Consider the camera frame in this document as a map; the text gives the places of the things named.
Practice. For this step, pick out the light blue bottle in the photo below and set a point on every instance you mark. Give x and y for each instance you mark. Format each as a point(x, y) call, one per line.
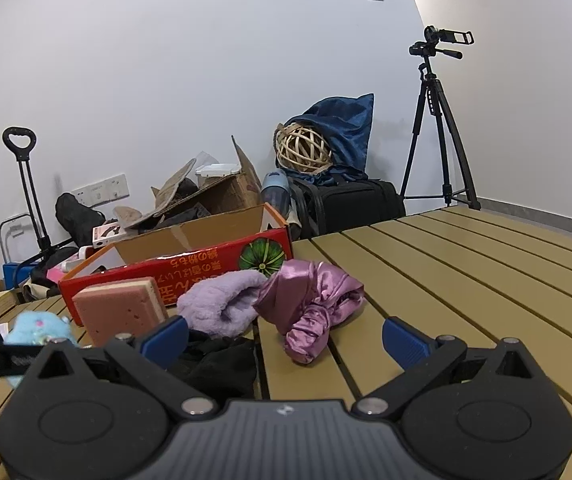
point(276, 190)

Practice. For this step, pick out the white metal frame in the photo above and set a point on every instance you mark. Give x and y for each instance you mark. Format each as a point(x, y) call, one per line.
point(8, 232)

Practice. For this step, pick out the white red small carton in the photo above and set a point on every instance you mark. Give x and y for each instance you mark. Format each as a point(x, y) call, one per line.
point(108, 235)

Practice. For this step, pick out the black cloth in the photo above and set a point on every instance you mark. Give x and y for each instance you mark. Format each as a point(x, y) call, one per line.
point(220, 365)

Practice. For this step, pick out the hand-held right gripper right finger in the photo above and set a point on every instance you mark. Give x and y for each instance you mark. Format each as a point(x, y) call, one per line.
point(406, 342)

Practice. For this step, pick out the purple fluffy cloth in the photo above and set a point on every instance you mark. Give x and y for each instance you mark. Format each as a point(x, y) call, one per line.
point(215, 305)

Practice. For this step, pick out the blue satin cloth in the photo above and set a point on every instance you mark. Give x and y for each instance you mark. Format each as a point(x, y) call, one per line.
point(346, 130)

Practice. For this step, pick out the pink plastic item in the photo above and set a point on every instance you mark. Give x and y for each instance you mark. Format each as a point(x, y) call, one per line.
point(63, 267)

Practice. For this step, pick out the red cardboard box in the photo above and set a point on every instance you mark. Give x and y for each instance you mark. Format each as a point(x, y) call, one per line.
point(205, 260)

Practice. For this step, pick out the black tripod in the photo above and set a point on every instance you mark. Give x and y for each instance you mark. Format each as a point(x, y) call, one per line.
point(431, 90)

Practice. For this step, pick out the white wall socket strip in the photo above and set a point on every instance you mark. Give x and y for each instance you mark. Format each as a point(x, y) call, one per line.
point(100, 190)

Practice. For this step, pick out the blue storage box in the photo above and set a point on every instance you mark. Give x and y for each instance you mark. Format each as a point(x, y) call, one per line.
point(15, 275)

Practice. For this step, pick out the white lidded container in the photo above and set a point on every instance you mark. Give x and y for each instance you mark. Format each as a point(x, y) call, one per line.
point(218, 170)

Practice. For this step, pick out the black suitcase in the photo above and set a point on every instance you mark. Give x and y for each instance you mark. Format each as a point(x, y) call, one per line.
point(356, 205)

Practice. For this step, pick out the wicker ball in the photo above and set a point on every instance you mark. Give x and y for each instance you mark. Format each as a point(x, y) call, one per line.
point(303, 150)

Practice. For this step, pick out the tan slatted folding table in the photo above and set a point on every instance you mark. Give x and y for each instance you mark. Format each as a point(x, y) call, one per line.
point(466, 270)

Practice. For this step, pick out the dark cloth bundle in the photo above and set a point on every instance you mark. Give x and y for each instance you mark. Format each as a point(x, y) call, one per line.
point(78, 215)

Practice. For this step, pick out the pink sponge block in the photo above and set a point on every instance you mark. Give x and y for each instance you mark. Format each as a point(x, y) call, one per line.
point(115, 310)

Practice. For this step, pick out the pink satin cloth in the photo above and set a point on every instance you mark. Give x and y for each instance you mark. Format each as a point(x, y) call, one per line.
point(311, 305)

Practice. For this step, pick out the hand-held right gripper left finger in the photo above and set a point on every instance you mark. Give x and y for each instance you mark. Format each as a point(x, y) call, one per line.
point(165, 337)

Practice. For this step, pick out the open brown cardboard box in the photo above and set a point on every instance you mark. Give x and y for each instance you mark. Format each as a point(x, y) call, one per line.
point(225, 192)

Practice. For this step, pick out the torn brown cardboard sheet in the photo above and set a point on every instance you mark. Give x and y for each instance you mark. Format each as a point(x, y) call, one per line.
point(175, 180)

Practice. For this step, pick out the light blue plush toy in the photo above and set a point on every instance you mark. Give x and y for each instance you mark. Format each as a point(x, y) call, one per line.
point(40, 325)

